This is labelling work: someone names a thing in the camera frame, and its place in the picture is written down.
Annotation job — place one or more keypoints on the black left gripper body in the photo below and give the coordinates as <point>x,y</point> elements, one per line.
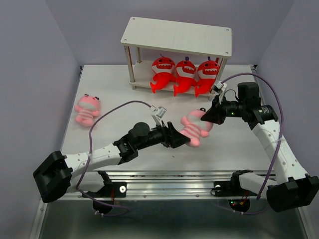
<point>158,135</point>

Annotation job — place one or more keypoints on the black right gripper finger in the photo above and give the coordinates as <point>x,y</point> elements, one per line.
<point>216,103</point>
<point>212,115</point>

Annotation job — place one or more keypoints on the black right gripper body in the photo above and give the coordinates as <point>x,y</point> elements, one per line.
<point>230,109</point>

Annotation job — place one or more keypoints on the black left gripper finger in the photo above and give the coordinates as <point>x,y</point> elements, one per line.
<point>168,144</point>
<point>175,138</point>

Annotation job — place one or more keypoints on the pink striped plush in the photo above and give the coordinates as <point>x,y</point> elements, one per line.
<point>87,108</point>
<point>194,128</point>

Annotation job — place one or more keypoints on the red shark plush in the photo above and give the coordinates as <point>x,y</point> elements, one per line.
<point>185,76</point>
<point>207,73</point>
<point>163,69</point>

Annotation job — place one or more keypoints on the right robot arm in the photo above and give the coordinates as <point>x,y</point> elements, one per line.
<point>293,187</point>

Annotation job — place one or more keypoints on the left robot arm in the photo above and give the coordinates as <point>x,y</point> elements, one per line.
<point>56,173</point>

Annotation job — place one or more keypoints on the white two-tier shelf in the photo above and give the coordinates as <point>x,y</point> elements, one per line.
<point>165,36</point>

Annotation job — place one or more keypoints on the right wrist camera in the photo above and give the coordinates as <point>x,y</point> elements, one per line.
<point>219,87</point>

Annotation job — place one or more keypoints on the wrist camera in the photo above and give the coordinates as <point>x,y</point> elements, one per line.
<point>157,114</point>
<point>219,87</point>

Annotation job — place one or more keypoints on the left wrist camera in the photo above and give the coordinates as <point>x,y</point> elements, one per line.
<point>157,114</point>

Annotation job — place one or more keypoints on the aluminium table edge rail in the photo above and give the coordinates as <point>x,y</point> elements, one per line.
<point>160,187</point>

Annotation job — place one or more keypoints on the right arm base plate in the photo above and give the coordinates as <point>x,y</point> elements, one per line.
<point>234,188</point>

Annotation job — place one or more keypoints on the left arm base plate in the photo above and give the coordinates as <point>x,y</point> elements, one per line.
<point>112,190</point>

